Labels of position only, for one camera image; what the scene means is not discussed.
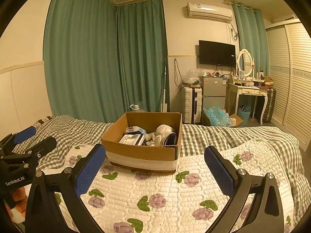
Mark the white oval mirror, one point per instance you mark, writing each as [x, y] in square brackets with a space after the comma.
[244, 62]

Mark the dark blue soft pouch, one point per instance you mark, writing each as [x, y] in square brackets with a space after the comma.
[171, 138]

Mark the white air conditioner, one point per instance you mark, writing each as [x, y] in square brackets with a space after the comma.
[209, 11]

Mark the wide green curtain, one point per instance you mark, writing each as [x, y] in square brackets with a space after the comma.
[80, 53]

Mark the narrow green curtain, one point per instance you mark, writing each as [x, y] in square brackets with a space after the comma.
[142, 58]

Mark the grey checked blanket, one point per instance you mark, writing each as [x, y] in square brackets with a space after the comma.
[206, 138]

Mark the light green window curtain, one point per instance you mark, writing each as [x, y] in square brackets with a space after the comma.
[250, 34]

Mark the person's left forearm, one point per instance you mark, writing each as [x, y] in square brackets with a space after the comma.
[18, 196]

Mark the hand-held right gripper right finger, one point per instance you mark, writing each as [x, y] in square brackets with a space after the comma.
[220, 172]

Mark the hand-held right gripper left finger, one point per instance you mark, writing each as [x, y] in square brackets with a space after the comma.
[90, 170]

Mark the brown floor cardboard box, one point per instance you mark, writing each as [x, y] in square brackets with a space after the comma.
[237, 120]

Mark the white round soft item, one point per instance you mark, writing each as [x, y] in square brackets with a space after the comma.
[164, 129]

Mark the black wall television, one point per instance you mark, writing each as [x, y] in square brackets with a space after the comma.
[217, 53]

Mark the white floral quilt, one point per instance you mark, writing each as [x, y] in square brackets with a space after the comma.
[158, 187]

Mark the large tissue pack dark label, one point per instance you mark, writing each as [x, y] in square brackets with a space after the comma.
[131, 139]

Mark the white suitcase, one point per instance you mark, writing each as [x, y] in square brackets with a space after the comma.
[192, 104]

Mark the white mop pole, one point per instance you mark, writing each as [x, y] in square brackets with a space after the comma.
[165, 89]

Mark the fridge top clutter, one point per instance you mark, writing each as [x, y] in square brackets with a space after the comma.
[213, 74]

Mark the dark suitcase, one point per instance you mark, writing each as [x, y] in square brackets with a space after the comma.
[269, 104]

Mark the clear plastic bag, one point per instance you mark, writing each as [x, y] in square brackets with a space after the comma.
[193, 76]

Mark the small grey fridge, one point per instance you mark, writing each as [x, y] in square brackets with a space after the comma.
[213, 89]

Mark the white louvred wardrobe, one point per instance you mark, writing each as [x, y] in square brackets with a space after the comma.
[291, 77]

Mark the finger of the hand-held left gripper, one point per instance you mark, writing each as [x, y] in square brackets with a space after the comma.
[24, 133]
[42, 146]

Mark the blue plastic basket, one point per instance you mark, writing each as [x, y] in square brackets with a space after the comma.
[244, 113]

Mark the small blue tissue packet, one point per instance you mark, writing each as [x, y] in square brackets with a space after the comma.
[136, 129]

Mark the white dressing table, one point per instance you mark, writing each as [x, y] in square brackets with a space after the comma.
[246, 91]

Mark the white cloth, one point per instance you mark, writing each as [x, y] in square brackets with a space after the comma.
[153, 139]

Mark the dressing table clutter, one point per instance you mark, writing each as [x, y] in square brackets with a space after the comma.
[260, 80]

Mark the blue bubble wrap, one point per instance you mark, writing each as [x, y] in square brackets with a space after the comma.
[216, 116]

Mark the patterned pillow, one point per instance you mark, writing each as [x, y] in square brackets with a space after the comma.
[43, 120]

